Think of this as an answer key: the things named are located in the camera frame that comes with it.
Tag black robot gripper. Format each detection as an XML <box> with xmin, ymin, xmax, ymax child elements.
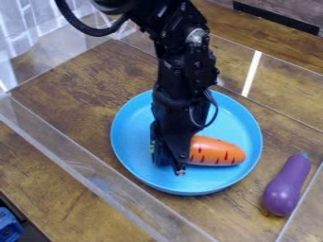
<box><xmin>149</xmin><ymin>85</ymin><xmax>219</xmax><ymax>176</ymax></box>

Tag orange toy carrot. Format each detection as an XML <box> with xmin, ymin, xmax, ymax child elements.
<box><xmin>188</xmin><ymin>135</ymin><xmax>246</xmax><ymax>166</ymax></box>

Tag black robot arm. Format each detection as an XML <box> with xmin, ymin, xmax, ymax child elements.
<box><xmin>91</xmin><ymin>0</ymin><xmax>219</xmax><ymax>175</ymax></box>

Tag blue round plastic tray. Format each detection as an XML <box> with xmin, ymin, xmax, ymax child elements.
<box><xmin>111</xmin><ymin>92</ymin><xmax>263</xmax><ymax>196</ymax></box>

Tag purple toy eggplant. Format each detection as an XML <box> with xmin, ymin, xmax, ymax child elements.
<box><xmin>263</xmin><ymin>152</ymin><xmax>311</xmax><ymax>216</ymax></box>

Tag blue object at corner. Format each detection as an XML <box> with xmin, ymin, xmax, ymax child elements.
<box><xmin>0</xmin><ymin>207</ymin><xmax>23</xmax><ymax>242</ymax></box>

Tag black braided cable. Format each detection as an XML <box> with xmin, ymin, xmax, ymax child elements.
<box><xmin>53</xmin><ymin>0</ymin><xmax>129</xmax><ymax>38</ymax></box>

